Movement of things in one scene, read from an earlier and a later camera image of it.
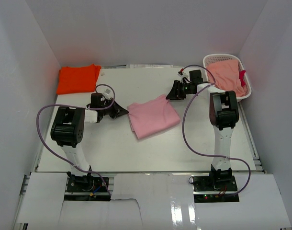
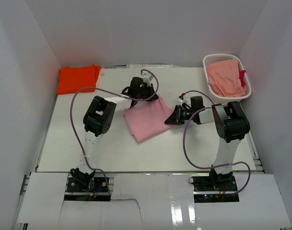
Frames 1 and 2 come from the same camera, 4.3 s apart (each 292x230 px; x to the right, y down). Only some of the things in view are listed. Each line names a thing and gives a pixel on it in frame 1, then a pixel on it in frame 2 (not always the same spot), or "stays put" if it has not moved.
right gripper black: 174,94 -> 175,118
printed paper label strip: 149,65 stays put
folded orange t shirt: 76,79 stays put
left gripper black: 117,110 -> 151,92
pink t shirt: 149,118 stays put
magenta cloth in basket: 241,74 stays put
